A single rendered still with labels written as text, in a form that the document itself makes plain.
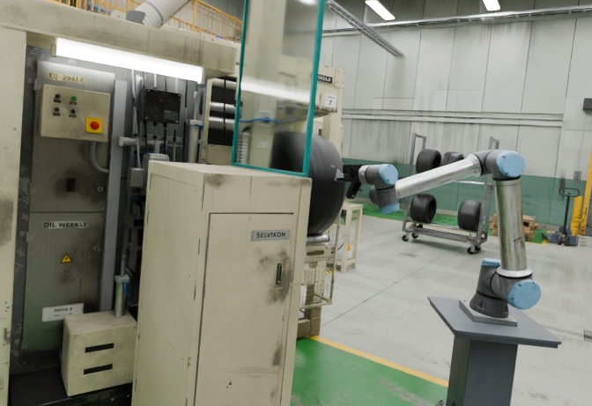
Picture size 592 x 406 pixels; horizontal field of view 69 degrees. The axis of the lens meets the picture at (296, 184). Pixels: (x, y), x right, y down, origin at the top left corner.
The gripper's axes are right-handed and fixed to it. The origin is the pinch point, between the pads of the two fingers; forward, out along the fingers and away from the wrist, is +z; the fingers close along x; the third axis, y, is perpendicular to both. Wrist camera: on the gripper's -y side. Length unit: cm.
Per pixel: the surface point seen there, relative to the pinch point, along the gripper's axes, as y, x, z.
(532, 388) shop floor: -127, -145, -27
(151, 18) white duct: 74, 83, 40
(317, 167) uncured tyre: 5.9, 10.4, 2.2
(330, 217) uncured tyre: -18.8, -2.6, 6.6
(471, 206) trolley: -16, -501, 241
